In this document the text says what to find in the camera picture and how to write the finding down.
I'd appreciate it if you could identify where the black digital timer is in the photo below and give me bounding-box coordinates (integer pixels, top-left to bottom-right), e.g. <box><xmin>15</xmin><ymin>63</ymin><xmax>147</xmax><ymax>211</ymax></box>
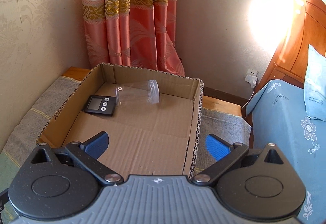
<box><xmin>83</xmin><ymin>95</ymin><xmax>117</xmax><ymax>116</ymax></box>

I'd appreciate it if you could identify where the clear plastic jar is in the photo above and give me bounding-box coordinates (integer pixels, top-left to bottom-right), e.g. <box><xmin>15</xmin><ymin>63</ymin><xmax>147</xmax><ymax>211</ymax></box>
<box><xmin>116</xmin><ymin>79</ymin><xmax>160</xmax><ymax>105</ymax></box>

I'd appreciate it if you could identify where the grey green plaid blanket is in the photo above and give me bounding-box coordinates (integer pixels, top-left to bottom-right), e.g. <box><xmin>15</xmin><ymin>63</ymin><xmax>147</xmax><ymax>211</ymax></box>
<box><xmin>0</xmin><ymin>75</ymin><xmax>253</xmax><ymax>222</ymax></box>

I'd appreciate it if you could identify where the blue floral bed sheet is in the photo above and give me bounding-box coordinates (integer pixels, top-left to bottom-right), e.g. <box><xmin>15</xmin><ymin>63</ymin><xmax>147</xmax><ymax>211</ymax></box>
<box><xmin>246</xmin><ymin>79</ymin><xmax>325</xmax><ymax>223</ymax></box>

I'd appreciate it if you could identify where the brown cardboard box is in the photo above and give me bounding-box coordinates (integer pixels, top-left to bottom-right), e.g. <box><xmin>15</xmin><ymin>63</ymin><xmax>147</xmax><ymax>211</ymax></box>
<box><xmin>38</xmin><ymin>63</ymin><xmax>203</xmax><ymax>178</ymax></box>

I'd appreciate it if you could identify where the light blue pillow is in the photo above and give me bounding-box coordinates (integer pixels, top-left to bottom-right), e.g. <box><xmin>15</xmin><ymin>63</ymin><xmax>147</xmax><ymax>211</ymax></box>
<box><xmin>304</xmin><ymin>44</ymin><xmax>326</xmax><ymax>121</ymax></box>

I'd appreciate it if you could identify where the wooden headboard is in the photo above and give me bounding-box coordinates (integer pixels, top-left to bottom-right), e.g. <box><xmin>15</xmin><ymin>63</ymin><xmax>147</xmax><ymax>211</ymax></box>
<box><xmin>255</xmin><ymin>0</ymin><xmax>326</xmax><ymax>92</ymax></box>

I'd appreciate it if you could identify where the pink orange curtain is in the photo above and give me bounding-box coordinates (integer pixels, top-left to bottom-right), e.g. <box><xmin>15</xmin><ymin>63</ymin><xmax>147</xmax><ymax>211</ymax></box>
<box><xmin>82</xmin><ymin>0</ymin><xmax>185</xmax><ymax>75</ymax></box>

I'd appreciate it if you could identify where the white charger cable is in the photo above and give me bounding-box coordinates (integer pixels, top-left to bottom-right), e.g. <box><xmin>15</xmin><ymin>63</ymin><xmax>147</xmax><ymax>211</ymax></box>
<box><xmin>240</xmin><ymin>86</ymin><xmax>255</xmax><ymax>110</ymax></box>

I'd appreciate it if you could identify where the white wall charger plug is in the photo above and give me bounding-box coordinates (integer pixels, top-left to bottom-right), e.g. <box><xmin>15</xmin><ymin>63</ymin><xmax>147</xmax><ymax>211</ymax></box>
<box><xmin>245</xmin><ymin>69</ymin><xmax>258</xmax><ymax>89</ymax></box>

